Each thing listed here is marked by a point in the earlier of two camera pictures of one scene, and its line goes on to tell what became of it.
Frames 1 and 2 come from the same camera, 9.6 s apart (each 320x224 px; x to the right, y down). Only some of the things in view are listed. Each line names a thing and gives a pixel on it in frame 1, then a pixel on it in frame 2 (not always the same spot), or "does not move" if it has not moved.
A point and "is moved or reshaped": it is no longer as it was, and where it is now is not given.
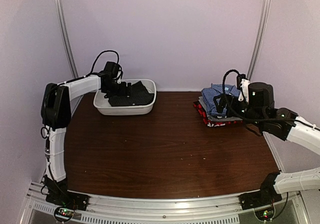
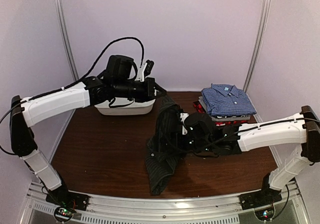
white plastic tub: (102, 107) does not move
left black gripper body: (109, 89) to (123, 89)
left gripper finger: (123, 89) to (160, 92)
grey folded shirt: (218, 119) does not move
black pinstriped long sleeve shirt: (129, 95) is moved or reshaped
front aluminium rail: (289, 209) does not move
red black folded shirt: (213, 123) does not move
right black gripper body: (232, 99) to (197, 144)
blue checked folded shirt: (208, 94) does not move
